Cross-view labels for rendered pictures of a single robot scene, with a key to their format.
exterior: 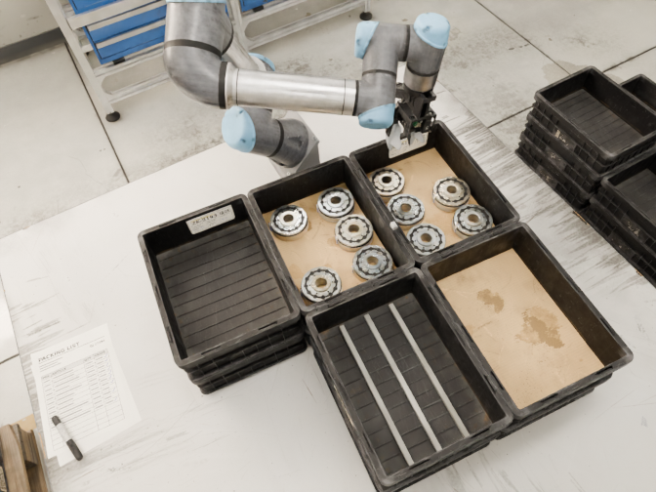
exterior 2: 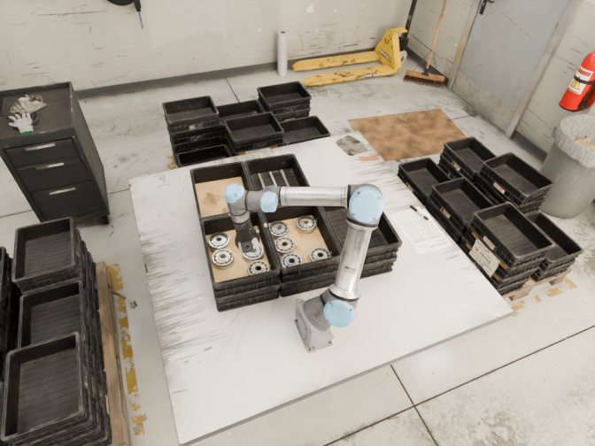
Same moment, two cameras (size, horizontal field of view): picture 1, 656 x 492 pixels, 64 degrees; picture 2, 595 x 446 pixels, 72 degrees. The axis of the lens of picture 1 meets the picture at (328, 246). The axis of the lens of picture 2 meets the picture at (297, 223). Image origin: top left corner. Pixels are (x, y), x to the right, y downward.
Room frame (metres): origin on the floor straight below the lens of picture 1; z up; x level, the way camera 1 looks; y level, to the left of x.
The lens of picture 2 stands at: (2.08, -0.02, 2.38)
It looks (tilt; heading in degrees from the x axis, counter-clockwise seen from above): 47 degrees down; 180
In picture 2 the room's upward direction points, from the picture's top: 3 degrees clockwise
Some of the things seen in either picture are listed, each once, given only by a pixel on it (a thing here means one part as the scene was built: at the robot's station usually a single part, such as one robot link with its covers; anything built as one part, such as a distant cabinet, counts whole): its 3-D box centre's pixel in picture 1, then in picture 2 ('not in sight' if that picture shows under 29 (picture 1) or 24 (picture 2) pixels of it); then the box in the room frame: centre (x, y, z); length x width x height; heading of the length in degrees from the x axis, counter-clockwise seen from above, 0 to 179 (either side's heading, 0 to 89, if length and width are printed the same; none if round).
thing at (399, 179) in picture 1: (386, 181); (258, 269); (0.94, -0.18, 0.86); 0.10 x 0.10 x 0.01
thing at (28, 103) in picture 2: not in sight; (27, 102); (-0.30, -1.84, 0.88); 0.29 x 0.22 x 0.03; 24
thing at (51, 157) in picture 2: not in sight; (60, 163); (-0.21, -1.75, 0.45); 0.60 x 0.45 x 0.90; 24
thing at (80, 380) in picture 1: (80, 389); (421, 228); (0.48, 0.68, 0.70); 0.33 x 0.23 x 0.01; 24
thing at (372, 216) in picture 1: (327, 239); (299, 240); (0.76, 0.00, 0.87); 0.40 x 0.30 x 0.11; 19
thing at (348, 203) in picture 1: (336, 201); (291, 261); (0.89, -0.03, 0.86); 0.10 x 0.10 x 0.01
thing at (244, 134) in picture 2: not in sight; (254, 149); (-0.61, -0.39, 0.37); 0.40 x 0.30 x 0.45; 114
